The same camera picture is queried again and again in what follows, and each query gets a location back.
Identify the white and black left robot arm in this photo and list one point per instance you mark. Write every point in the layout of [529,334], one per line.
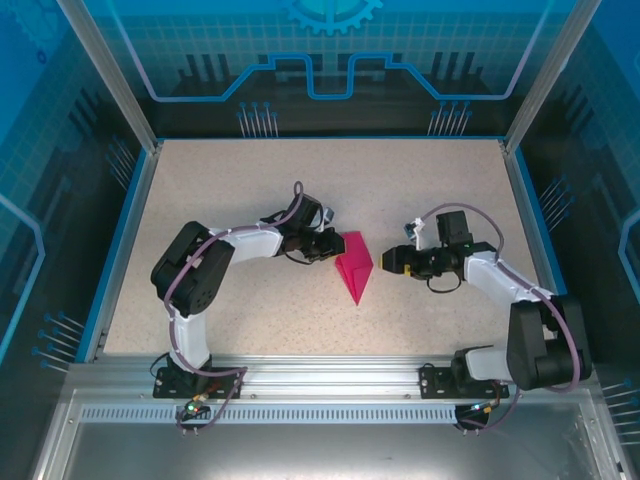
[192,335]

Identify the steel sheet panel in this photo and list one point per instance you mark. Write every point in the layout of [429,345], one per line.
[320,450]

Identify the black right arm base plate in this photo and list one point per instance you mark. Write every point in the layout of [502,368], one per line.
[432,382]

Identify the aluminium frame post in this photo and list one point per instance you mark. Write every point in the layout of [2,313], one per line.
[548,75]
[111,75]

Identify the aluminium table side rail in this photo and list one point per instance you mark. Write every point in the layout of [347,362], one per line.
[141,200]
[522,200]

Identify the pink paper sheet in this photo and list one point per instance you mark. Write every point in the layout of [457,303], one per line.
[356,260]

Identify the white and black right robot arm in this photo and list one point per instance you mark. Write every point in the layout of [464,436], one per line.
[530,345]

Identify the aluminium mounting rail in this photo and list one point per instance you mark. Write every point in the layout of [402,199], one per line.
[325,375]

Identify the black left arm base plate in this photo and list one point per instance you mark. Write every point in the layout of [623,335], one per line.
[225,385]

